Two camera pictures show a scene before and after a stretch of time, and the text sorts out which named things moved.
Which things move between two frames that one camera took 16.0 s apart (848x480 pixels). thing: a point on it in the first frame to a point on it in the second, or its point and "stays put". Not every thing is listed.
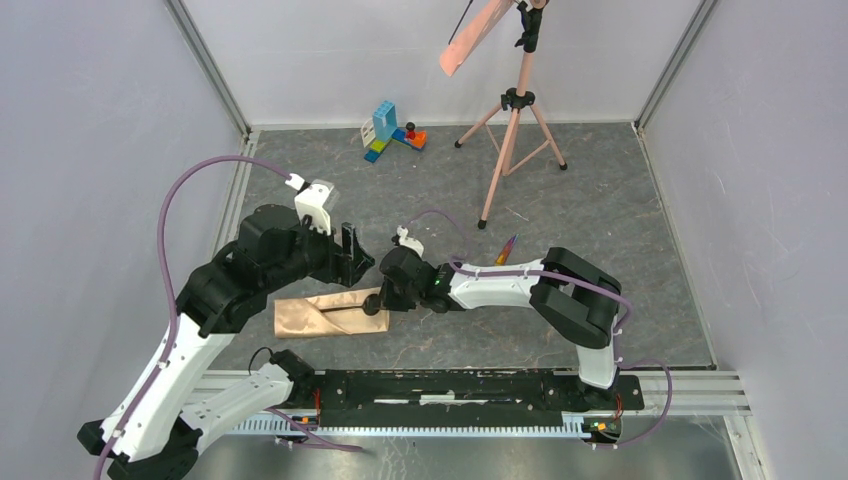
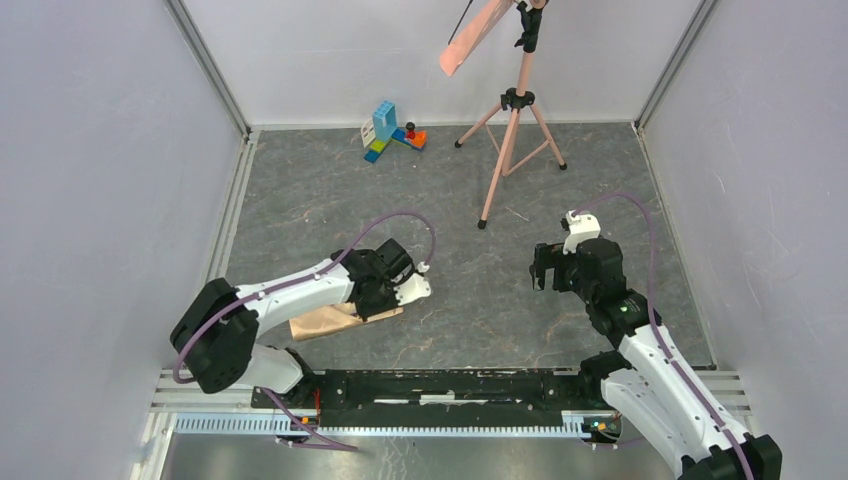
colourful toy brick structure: x=378 y=130 stays put
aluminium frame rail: x=713 y=394 stays put
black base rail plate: x=467 y=397 stays put
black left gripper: x=333 y=270 to x=364 y=311
